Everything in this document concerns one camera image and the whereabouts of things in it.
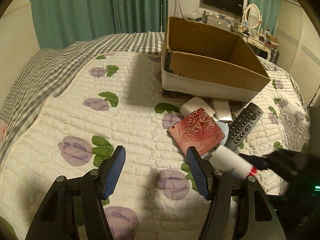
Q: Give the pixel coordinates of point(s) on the light blue case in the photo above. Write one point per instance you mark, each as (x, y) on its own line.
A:
(224, 127)

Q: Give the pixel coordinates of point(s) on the brown cardboard box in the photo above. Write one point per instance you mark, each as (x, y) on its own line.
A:
(206, 61)

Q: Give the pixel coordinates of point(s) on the white louvered wardrobe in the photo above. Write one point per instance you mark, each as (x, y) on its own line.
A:
(299, 49)

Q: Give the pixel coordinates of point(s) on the white dressing table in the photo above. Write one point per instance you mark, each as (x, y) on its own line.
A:
(261, 49)

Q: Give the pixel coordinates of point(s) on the white floral quilted blanket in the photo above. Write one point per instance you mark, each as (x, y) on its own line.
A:
(114, 100)

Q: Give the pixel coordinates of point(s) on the grey checkered bed sheet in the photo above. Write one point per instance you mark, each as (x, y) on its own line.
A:
(50, 71)

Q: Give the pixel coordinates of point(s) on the silver mini fridge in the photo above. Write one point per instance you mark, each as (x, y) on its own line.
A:
(218, 22)

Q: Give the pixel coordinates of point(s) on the red rose patterned box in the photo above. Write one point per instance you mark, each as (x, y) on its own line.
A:
(199, 130)

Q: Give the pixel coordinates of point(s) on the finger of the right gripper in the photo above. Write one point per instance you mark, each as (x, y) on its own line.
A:
(258, 162)

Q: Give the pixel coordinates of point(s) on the green curtain left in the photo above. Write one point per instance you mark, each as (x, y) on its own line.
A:
(60, 23)

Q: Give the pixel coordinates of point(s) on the white bottle red cap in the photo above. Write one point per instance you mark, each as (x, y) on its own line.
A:
(231, 163)

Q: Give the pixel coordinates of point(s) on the oval white mirror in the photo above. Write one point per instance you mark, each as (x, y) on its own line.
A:
(251, 17)

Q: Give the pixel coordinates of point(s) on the white rectangular box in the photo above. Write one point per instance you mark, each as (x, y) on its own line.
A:
(222, 110)

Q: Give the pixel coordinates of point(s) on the black remote control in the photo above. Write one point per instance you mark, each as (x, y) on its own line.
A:
(242, 125)

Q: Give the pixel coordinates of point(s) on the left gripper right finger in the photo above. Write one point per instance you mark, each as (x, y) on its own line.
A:
(215, 186)

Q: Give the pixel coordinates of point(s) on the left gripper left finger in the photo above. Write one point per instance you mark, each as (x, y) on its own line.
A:
(95, 186)

